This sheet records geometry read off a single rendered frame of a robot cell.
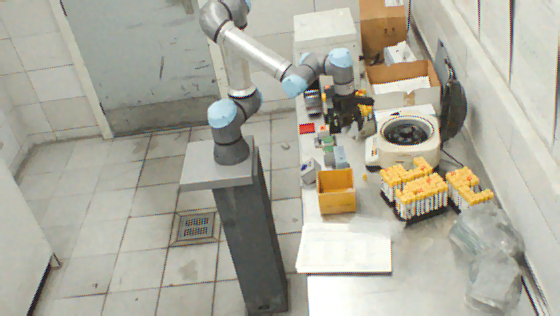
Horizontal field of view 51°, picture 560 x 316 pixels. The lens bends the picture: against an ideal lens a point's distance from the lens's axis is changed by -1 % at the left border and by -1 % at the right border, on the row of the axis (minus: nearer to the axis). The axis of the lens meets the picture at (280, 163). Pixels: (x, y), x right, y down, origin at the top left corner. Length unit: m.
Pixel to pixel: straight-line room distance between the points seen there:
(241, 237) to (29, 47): 2.41
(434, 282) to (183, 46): 2.70
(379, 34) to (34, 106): 2.68
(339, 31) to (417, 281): 1.24
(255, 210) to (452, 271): 0.93
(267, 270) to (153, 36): 1.98
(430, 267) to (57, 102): 3.32
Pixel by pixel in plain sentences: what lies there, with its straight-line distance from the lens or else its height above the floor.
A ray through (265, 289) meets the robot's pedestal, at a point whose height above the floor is 0.18.
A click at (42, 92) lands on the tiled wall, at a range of 4.60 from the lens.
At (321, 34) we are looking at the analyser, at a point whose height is 1.17.
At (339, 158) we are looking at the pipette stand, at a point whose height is 0.97.
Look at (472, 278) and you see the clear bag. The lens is 1.82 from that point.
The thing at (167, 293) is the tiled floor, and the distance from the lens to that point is 3.23.
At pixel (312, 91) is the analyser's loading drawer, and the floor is 0.95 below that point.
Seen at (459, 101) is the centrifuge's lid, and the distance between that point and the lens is 2.15.
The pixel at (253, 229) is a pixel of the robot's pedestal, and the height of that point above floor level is 0.58.
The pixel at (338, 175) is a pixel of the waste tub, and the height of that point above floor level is 0.95.
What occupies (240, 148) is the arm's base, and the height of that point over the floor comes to 0.97.
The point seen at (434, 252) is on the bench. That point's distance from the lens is 1.98.
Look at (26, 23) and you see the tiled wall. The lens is 4.36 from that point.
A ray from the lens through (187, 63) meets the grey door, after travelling 4.15.
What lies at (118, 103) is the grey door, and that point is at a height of 0.29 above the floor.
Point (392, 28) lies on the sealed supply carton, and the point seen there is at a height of 0.99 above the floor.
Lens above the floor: 2.31
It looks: 37 degrees down
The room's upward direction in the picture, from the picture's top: 11 degrees counter-clockwise
